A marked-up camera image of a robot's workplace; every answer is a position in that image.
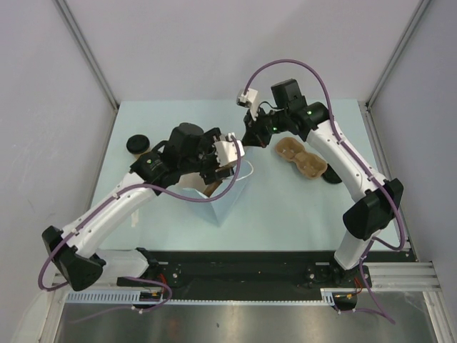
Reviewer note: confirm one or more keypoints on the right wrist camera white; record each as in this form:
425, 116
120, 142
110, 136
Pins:
249, 99

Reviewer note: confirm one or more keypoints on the aluminium frame rail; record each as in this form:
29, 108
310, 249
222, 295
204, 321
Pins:
83, 46

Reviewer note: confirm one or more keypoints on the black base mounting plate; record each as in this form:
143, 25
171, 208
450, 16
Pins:
247, 276

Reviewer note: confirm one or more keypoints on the brown cardboard cup carrier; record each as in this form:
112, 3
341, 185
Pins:
211, 188

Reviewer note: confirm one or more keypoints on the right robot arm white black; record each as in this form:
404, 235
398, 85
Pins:
376, 198

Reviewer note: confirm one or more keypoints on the white straw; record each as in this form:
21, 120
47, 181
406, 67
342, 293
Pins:
134, 218

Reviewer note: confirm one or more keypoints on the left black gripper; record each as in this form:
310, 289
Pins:
211, 175

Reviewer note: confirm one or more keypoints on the black plastic cup lid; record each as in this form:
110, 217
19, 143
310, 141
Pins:
137, 142

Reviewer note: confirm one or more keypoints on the light blue table mat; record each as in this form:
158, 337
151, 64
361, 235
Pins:
278, 209

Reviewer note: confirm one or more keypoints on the brown paper cup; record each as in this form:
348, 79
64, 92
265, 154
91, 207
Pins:
138, 154

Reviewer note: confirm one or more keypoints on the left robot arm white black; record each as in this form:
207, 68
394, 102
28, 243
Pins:
74, 250

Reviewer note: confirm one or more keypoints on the white slotted cable duct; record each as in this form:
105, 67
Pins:
99, 296

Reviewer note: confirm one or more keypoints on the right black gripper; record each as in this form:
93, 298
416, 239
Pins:
254, 135

